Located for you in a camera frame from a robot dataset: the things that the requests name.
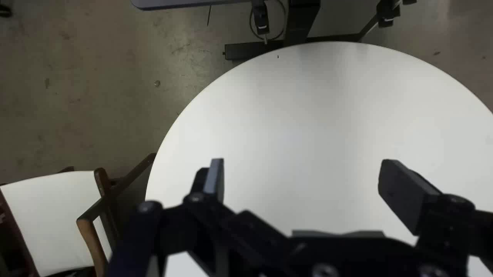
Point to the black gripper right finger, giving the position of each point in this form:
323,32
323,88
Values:
409,194

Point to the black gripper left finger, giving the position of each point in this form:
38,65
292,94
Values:
215,179

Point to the wooden chair white seat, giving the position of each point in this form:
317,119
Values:
46,220

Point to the black robot stand base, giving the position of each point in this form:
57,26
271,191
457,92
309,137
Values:
302,20

